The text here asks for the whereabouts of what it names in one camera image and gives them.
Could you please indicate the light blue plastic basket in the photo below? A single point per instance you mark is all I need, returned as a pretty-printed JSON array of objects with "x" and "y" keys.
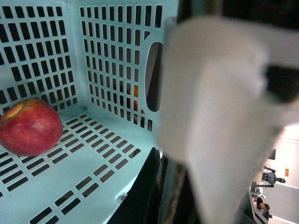
[{"x": 96, "y": 63}]

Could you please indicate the seated person in background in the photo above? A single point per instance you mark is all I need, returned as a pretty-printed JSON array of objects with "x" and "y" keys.
[{"x": 260, "y": 205}]

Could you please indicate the white blurred left gripper finger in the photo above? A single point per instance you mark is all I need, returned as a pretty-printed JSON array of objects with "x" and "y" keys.
[{"x": 217, "y": 117}]

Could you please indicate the red apple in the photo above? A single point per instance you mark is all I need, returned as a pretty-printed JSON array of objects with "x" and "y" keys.
[{"x": 30, "y": 127}]

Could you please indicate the background robot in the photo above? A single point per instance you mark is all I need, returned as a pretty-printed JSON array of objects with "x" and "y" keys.
[{"x": 270, "y": 177}]

